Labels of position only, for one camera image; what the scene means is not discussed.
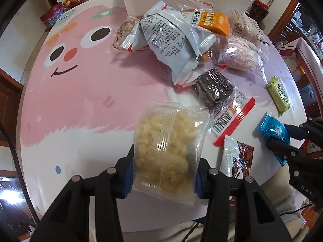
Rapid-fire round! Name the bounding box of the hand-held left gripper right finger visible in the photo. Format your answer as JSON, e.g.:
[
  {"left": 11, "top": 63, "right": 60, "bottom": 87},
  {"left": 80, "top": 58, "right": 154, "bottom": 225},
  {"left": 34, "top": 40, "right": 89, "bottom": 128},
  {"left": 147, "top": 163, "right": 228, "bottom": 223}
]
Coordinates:
[{"left": 194, "top": 158, "right": 289, "bottom": 242}]

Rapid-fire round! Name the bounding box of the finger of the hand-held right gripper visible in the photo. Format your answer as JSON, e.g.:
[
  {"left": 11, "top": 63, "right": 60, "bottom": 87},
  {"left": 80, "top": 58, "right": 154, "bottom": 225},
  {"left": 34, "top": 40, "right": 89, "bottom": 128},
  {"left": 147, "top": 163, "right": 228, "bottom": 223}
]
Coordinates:
[
  {"left": 266, "top": 137, "right": 322, "bottom": 204},
  {"left": 283, "top": 118, "right": 323, "bottom": 142}
]

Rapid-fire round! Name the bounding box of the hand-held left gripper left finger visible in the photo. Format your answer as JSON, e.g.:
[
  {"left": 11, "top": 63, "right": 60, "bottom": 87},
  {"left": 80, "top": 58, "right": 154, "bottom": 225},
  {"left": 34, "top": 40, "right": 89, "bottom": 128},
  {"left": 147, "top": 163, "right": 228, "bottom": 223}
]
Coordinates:
[{"left": 38, "top": 144, "right": 135, "bottom": 242}]

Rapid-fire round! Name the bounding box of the blue snack packet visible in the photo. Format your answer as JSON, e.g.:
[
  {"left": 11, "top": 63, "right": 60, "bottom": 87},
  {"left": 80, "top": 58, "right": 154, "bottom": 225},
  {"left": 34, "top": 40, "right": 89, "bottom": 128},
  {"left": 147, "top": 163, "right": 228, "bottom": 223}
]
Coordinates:
[{"left": 256, "top": 113, "right": 290, "bottom": 167}]

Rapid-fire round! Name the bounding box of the clear yellow puffed snack packet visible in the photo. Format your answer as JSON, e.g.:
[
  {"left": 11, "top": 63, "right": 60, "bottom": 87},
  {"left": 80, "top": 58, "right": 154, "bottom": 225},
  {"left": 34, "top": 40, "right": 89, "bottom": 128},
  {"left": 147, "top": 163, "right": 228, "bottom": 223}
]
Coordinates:
[{"left": 131, "top": 101, "right": 211, "bottom": 206}]

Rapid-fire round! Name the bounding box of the pale bread packet with barcode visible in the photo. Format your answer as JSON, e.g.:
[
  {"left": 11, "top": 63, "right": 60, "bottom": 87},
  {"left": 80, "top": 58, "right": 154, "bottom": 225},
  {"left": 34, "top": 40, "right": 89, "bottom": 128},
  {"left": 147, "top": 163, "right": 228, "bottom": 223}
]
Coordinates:
[{"left": 230, "top": 9, "right": 269, "bottom": 47}]

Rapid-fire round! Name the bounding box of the orange snack packet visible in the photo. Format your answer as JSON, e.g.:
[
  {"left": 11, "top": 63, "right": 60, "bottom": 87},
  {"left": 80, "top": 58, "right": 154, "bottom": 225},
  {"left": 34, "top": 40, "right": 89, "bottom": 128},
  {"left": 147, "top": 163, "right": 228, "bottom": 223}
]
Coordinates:
[{"left": 197, "top": 10, "right": 231, "bottom": 37}]

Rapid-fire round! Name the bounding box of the grey snack bag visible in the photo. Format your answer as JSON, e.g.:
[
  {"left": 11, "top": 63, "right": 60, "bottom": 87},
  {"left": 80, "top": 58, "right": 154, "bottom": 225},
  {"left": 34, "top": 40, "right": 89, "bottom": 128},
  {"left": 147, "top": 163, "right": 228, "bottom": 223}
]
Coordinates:
[{"left": 131, "top": 0, "right": 217, "bottom": 89}]

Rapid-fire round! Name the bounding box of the green snack packet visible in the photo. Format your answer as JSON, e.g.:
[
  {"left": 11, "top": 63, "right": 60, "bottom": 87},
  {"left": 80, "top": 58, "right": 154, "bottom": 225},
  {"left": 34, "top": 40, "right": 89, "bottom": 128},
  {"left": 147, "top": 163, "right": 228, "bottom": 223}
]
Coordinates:
[{"left": 267, "top": 76, "right": 291, "bottom": 116}]

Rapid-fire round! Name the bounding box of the brown white snack packet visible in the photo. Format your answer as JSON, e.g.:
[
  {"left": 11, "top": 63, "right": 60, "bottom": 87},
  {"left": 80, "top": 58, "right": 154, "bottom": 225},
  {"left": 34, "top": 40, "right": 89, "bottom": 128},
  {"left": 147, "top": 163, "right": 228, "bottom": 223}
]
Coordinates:
[{"left": 219, "top": 136, "right": 254, "bottom": 179}]

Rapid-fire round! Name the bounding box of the dark chocolate cake packet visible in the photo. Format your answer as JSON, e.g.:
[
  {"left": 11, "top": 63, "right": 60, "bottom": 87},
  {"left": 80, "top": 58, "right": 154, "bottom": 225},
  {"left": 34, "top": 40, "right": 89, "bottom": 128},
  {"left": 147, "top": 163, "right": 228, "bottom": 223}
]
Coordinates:
[{"left": 193, "top": 66, "right": 256, "bottom": 147}]

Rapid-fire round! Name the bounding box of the pale pink bread packet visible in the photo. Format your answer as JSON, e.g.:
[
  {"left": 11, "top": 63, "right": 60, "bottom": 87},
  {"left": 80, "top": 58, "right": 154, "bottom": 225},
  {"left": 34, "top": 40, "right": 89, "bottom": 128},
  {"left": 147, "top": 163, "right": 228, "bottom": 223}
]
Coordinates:
[{"left": 211, "top": 35, "right": 264, "bottom": 72}]

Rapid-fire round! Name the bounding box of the glass display cabinet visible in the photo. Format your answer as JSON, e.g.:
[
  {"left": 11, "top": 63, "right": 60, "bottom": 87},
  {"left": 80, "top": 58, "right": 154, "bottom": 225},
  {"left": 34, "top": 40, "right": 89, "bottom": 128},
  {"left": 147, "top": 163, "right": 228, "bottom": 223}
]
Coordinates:
[{"left": 267, "top": 0, "right": 323, "bottom": 63}]

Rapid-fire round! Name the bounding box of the dark red canister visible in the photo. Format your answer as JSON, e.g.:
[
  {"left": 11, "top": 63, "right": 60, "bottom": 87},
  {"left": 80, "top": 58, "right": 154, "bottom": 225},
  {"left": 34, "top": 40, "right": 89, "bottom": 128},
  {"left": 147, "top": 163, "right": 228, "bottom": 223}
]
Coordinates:
[{"left": 250, "top": 0, "right": 269, "bottom": 21}]

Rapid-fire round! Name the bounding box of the wooden cabinet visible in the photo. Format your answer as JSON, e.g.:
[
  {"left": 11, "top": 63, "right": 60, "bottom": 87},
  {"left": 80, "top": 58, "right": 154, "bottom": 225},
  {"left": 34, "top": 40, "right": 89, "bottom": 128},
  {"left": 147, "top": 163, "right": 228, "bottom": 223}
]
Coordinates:
[{"left": 0, "top": 68, "right": 24, "bottom": 147}]

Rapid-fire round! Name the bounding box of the clear nut snack packet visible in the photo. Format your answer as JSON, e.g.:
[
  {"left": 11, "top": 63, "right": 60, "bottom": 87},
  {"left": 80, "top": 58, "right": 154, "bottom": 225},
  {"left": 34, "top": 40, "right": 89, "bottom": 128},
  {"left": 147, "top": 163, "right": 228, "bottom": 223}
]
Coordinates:
[
  {"left": 177, "top": 0, "right": 215, "bottom": 13},
  {"left": 113, "top": 16, "right": 140, "bottom": 52}
]

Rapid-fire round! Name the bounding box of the red round tin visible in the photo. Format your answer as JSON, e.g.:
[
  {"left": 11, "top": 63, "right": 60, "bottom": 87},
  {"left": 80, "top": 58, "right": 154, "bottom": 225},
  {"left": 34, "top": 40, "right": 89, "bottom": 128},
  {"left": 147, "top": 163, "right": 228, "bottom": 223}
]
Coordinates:
[{"left": 40, "top": 2, "right": 66, "bottom": 28}]

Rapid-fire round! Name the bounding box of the bowl of fruit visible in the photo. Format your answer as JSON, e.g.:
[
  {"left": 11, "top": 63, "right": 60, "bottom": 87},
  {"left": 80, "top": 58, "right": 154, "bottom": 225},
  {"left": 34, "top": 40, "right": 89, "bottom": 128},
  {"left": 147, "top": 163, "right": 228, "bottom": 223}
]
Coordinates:
[{"left": 62, "top": 0, "right": 87, "bottom": 8}]

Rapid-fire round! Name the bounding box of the black cable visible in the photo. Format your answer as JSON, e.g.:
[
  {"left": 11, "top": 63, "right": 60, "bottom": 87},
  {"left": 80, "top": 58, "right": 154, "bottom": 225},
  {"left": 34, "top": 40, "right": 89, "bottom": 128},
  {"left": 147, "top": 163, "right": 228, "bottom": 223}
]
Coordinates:
[
  {"left": 174, "top": 219, "right": 202, "bottom": 242},
  {"left": 279, "top": 203, "right": 316, "bottom": 216}
]

